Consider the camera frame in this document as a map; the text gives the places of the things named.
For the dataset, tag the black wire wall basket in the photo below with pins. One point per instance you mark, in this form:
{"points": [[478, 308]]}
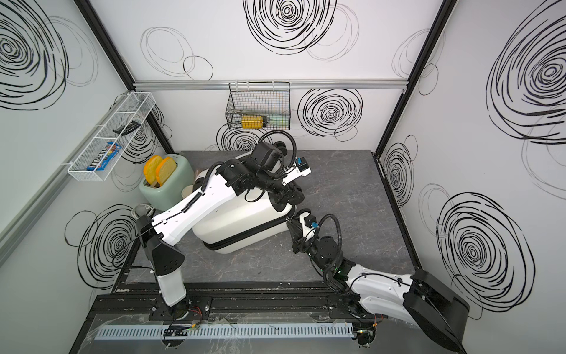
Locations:
{"points": [[256, 98]]}

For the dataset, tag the white wire wall shelf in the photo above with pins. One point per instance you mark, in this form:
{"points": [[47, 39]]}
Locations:
{"points": [[134, 106]]}

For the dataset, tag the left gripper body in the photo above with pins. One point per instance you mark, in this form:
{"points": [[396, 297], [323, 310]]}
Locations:
{"points": [[283, 195]]}

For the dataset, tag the beige paper cup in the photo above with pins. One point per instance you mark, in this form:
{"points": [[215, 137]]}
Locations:
{"points": [[187, 191]]}

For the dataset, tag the yellow toast slice right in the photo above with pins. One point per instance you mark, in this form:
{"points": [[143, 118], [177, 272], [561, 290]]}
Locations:
{"points": [[165, 169]]}

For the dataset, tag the white hard-shell suitcase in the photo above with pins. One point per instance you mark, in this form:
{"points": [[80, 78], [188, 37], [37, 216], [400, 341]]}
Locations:
{"points": [[249, 217]]}

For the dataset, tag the yellow sponge in basket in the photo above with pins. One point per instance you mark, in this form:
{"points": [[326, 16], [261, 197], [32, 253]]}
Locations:
{"points": [[252, 122]]}

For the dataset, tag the yellow toast slice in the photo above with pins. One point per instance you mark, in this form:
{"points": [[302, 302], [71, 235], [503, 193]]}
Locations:
{"points": [[150, 169], [165, 169]]}

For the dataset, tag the black remote control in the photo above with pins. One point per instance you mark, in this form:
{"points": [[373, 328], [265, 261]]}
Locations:
{"points": [[127, 129]]}

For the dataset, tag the mint green toaster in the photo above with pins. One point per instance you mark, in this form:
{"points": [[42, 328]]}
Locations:
{"points": [[166, 196]]}

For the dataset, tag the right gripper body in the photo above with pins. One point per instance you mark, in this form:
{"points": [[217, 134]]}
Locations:
{"points": [[298, 248]]}

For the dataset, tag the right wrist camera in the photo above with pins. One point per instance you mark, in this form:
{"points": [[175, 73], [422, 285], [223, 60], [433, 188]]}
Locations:
{"points": [[309, 224]]}

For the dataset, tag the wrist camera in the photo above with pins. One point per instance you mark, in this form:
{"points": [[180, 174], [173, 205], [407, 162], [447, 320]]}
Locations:
{"points": [[301, 168], [309, 224]]}

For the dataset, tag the yellow toast slice left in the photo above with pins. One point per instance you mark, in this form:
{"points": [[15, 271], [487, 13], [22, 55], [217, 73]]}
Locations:
{"points": [[150, 169]]}

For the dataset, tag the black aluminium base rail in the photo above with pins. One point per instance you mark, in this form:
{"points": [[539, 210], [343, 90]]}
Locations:
{"points": [[207, 301]]}

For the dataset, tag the blue candy packet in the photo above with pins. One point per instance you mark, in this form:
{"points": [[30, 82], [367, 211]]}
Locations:
{"points": [[100, 162]]}

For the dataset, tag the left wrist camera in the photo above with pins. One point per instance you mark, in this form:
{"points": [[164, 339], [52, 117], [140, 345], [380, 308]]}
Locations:
{"points": [[301, 168]]}

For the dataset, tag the white slotted cable duct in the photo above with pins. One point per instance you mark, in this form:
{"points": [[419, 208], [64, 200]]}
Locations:
{"points": [[225, 331]]}

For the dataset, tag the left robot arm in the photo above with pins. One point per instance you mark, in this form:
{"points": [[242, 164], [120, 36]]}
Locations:
{"points": [[161, 234]]}

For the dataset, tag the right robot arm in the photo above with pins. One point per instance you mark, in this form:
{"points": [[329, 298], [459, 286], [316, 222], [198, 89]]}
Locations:
{"points": [[418, 299]]}

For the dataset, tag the green item in basket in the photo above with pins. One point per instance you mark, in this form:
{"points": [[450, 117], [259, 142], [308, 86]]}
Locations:
{"points": [[278, 122]]}

